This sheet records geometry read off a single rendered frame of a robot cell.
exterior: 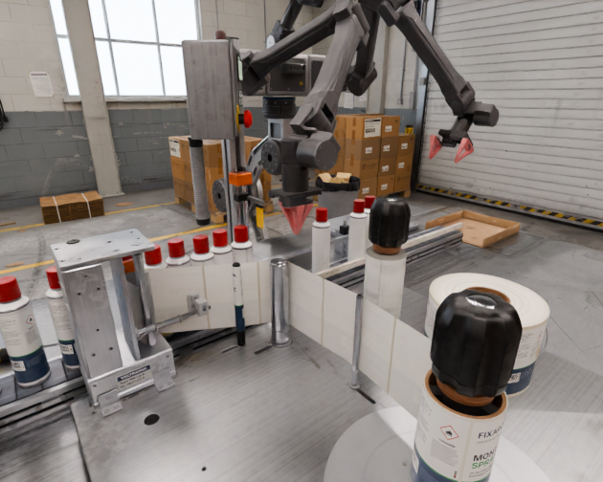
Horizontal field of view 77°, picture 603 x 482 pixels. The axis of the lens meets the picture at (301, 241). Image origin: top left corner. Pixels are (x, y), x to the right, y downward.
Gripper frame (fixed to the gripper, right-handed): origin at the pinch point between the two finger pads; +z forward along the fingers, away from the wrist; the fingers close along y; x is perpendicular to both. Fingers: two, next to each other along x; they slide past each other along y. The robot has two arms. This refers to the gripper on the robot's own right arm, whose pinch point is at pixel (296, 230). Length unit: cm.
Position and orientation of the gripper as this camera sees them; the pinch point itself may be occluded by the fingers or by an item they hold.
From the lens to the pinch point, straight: 83.5
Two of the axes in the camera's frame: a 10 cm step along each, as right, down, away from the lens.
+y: 7.8, -2.2, 5.9
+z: 0.1, 9.4, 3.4
